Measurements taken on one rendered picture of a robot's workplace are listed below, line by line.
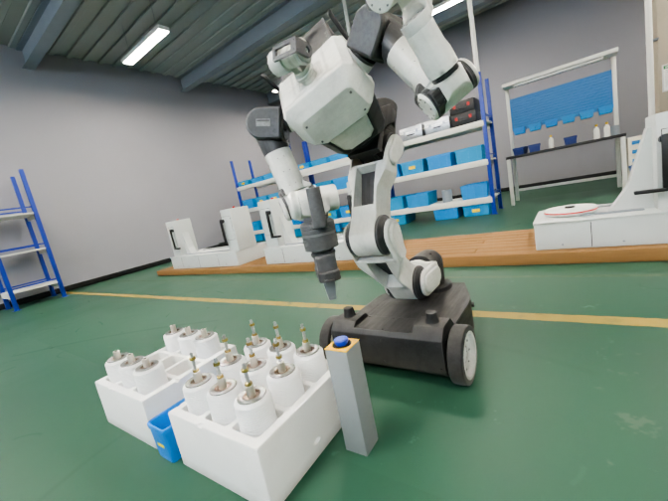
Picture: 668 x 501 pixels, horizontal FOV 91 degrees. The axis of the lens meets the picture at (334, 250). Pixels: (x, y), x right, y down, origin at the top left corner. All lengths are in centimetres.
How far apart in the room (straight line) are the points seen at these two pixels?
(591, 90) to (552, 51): 274
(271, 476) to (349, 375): 29
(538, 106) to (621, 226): 419
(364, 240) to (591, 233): 175
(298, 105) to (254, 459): 93
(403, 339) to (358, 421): 36
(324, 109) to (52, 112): 693
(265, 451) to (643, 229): 233
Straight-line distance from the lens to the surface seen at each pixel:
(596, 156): 890
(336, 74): 101
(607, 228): 259
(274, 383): 98
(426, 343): 119
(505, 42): 928
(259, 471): 94
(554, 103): 654
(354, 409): 97
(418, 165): 553
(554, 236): 259
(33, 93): 777
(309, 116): 103
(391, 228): 113
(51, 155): 749
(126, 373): 147
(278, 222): 381
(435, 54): 85
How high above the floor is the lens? 71
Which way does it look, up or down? 9 degrees down
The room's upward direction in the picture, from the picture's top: 11 degrees counter-clockwise
